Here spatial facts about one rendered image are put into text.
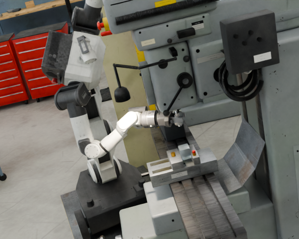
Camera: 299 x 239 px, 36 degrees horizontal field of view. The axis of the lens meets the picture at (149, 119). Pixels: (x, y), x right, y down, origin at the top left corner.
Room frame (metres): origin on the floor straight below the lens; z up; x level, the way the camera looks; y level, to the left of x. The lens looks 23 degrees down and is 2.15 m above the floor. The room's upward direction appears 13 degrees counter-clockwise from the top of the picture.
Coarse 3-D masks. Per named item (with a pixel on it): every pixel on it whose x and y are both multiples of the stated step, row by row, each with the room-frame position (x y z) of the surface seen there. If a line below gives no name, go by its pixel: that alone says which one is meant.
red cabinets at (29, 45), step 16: (32, 32) 6.69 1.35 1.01; (48, 32) 6.48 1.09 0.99; (64, 32) 6.60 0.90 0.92; (0, 48) 6.55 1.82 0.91; (16, 48) 6.51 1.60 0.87; (32, 48) 6.50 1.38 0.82; (0, 64) 6.54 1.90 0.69; (16, 64) 6.56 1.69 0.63; (32, 64) 6.50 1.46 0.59; (0, 80) 6.54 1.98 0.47; (16, 80) 6.55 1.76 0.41; (32, 80) 6.51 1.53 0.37; (48, 80) 6.49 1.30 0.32; (0, 96) 6.54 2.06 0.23; (16, 96) 6.55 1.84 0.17; (32, 96) 6.52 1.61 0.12
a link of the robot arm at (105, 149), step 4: (112, 132) 2.12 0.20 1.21; (116, 132) 2.11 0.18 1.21; (108, 136) 2.12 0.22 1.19; (112, 136) 2.11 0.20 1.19; (116, 136) 2.10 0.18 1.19; (120, 136) 2.10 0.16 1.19; (96, 140) 2.16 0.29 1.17; (104, 140) 2.11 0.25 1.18; (108, 140) 2.10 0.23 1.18; (112, 140) 2.10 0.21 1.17; (116, 140) 2.10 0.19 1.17; (120, 140) 2.11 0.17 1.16; (100, 144) 2.11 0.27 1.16; (104, 144) 2.10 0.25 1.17; (108, 144) 2.09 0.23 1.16; (112, 144) 2.09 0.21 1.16; (116, 144) 2.11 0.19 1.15; (100, 148) 2.08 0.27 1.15; (104, 148) 2.09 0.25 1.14; (108, 148) 2.09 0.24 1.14; (112, 148) 2.10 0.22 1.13; (100, 152) 2.08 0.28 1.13; (104, 152) 2.09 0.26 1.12; (100, 156) 2.09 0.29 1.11
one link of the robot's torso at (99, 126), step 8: (96, 88) 2.59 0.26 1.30; (96, 96) 2.57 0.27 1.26; (88, 104) 2.60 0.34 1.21; (96, 104) 2.58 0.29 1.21; (88, 112) 2.60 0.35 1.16; (96, 112) 2.61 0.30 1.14; (96, 120) 2.56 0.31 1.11; (104, 120) 2.62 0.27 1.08; (96, 128) 2.55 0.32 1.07; (104, 128) 2.56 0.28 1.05; (96, 136) 2.54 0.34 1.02; (104, 136) 2.55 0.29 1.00
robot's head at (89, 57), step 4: (88, 40) 2.23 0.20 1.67; (88, 44) 2.22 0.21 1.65; (84, 48) 2.20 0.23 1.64; (88, 48) 2.20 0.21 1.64; (88, 52) 2.18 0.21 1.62; (92, 52) 2.19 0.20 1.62; (84, 56) 2.18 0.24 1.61; (88, 56) 2.17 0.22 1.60; (92, 56) 2.18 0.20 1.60; (84, 60) 2.18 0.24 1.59; (88, 60) 2.17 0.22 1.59; (92, 60) 2.19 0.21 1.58
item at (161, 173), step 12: (192, 144) 2.16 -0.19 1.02; (192, 156) 2.03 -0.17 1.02; (204, 156) 2.07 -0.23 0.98; (156, 168) 2.07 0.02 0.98; (168, 168) 2.04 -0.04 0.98; (180, 168) 2.01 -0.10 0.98; (192, 168) 2.02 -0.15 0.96; (204, 168) 2.01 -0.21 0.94; (216, 168) 2.02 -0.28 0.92; (156, 180) 2.00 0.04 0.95; (168, 180) 2.01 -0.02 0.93; (180, 180) 2.01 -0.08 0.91
